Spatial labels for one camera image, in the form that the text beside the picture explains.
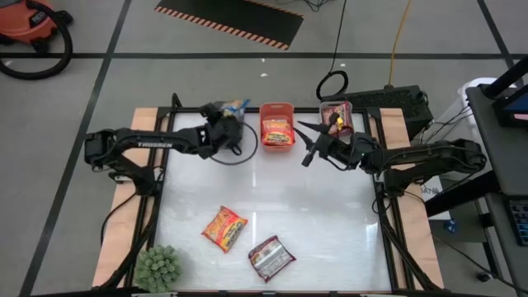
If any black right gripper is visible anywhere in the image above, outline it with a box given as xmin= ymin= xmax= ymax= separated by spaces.
xmin=293 ymin=111 xmax=356 ymax=170

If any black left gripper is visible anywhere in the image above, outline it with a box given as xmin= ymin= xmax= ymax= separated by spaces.
xmin=200 ymin=102 xmax=245 ymax=156

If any blue ramen noodle pack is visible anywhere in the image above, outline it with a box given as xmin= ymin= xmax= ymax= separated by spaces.
xmin=220 ymin=97 xmax=252 ymax=124

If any orange ramen noodle pack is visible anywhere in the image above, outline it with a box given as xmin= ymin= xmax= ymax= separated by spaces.
xmin=261 ymin=118 xmax=295 ymax=148
xmin=200 ymin=205 xmax=249 ymax=253

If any maroon ramen noodle pack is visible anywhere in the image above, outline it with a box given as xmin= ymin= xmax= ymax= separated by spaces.
xmin=247 ymin=234 xmax=297 ymax=284
xmin=324 ymin=101 xmax=355 ymax=137

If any dark grey plastic bin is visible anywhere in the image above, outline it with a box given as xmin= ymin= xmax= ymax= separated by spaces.
xmin=208 ymin=101 xmax=247 ymax=150

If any light grey plastic bin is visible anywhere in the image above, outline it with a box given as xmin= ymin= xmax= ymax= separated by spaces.
xmin=318 ymin=101 xmax=356 ymax=139

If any orange plastic bin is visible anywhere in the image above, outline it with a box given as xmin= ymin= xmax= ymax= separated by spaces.
xmin=259 ymin=101 xmax=296 ymax=153

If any black computer case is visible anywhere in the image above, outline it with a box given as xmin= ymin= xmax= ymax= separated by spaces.
xmin=321 ymin=84 xmax=435 ymax=141

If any black hazard-striped floor mat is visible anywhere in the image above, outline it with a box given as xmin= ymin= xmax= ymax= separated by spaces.
xmin=154 ymin=0 xmax=305 ymax=51

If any white paper sheet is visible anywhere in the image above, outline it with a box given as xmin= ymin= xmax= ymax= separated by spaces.
xmin=420 ymin=183 xmax=453 ymax=222

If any white waste bin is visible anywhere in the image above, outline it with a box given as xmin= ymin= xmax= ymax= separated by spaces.
xmin=456 ymin=76 xmax=499 ymax=125

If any green artificial plant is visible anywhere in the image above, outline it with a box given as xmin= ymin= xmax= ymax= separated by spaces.
xmin=133 ymin=243 xmax=183 ymax=294

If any black cart beam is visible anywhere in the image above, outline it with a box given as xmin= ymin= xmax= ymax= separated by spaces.
xmin=424 ymin=171 xmax=502 ymax=219

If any red vacuum cleaner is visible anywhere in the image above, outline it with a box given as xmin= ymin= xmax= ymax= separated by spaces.
xmin=0 ymin=0 xmax=75 ymax=81

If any grey equipment cart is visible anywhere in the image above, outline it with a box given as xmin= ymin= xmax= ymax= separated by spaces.
xmin=464 ymin=82 xmax=528 ymax=290

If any black screen device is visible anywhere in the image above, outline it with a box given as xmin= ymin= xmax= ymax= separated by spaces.
xmin=493 ymin=84 xmax=528 ymax=129

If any black keyboard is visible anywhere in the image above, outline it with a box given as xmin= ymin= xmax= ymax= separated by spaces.
xmin=507 ymin=199 xmax=528 ymax=248

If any orange shop vacuum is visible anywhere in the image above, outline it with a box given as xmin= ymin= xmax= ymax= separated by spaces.
xmin=0 ymin=0 xmax=74 ymax=54

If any yellow cable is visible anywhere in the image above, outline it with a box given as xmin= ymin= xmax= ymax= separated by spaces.
xmin=387 ymin=0 xmax=413 ymax=87

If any black cable bundle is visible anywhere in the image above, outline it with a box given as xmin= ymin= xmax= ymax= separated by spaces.
xmin=373 ymin=193 xmax=442 ymax=292
xmin=98 ymin=181 xmax=163 ymax=290

